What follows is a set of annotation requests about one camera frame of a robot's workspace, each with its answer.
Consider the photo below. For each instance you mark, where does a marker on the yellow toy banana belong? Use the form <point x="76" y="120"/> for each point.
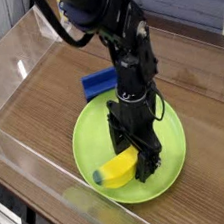
<point x="118" y="171"/>

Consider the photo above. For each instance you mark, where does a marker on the clear acrylic enclosure wall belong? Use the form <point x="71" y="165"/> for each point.
<point x="41" y="98"/>

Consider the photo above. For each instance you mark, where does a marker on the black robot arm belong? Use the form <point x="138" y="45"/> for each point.
<point x="122" y="27"/>

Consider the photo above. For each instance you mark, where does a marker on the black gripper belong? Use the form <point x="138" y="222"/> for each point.
<point x="132" y="124"/>

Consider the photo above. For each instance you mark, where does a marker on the green round plate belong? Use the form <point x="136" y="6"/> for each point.
<point x="92" y="147"/>

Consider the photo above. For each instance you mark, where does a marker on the blue foam block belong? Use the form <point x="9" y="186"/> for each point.
<point x="99" y="82"/>

